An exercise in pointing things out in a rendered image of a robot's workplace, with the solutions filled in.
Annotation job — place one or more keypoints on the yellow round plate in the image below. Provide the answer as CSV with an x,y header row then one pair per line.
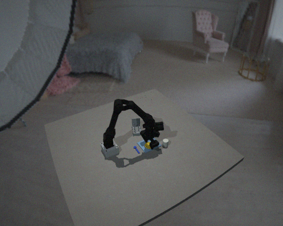
x,y
147,145

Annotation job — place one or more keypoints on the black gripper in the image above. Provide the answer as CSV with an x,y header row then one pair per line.
x,y
147,136

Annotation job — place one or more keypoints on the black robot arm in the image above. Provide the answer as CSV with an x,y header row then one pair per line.
x,y
150,125

